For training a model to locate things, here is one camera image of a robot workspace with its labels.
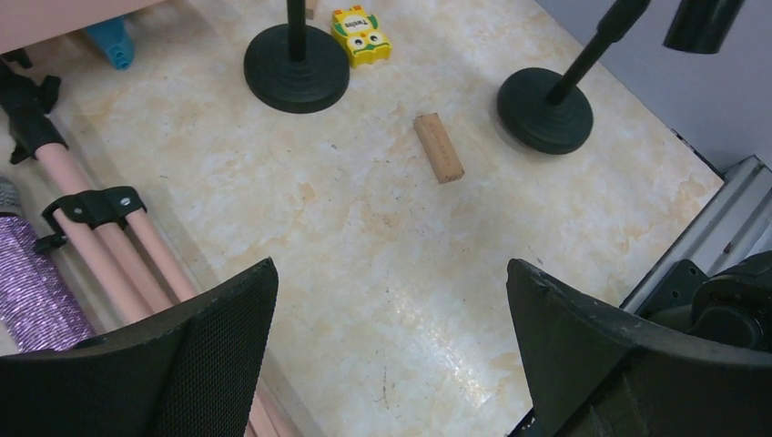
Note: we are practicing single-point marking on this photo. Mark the yellow owl toy block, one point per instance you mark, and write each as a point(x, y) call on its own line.
point(359, 34)

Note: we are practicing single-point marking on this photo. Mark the black microphone desk stand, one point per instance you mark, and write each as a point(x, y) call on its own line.
point(294, 67)

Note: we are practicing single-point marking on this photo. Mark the blue yellow toy block car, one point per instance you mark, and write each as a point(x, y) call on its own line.
point(112, 39)

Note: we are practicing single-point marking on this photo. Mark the purple glitter microphone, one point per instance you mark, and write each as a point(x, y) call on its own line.
point(38, 309)

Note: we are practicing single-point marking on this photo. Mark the long wooden block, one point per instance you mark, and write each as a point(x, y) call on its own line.
point(438, 148)

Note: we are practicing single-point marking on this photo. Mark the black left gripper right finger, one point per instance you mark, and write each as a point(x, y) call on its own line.
point(627, 374)

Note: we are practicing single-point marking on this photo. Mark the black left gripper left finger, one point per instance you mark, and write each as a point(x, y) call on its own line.
point(190, 370)

